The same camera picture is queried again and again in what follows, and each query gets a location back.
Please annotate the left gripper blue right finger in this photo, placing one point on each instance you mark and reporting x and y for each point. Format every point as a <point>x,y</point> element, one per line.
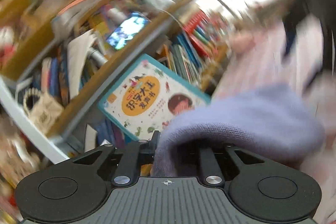
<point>211,174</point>

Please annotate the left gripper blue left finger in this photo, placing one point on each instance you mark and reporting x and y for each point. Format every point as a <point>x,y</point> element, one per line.
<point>128,168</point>

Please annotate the purple and pink sweater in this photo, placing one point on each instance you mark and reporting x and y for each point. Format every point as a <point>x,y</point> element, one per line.
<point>271,121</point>

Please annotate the children's sound book teal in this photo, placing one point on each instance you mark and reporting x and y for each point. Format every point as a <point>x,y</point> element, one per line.
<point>147,97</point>

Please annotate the white quilted pearl handbag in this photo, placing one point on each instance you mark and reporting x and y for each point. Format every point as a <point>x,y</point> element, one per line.
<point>42,109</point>

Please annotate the pink checkered tablecloth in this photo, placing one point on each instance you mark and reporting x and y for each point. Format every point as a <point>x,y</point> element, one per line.
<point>263,65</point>

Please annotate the pink plush toy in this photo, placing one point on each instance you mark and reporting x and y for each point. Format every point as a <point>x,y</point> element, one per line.
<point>241,42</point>

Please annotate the smartphone on shelf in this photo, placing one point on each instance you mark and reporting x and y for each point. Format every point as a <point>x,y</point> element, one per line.
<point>127,30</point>

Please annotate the white bookshelf frame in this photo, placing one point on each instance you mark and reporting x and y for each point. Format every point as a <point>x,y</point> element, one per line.
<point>47,147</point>

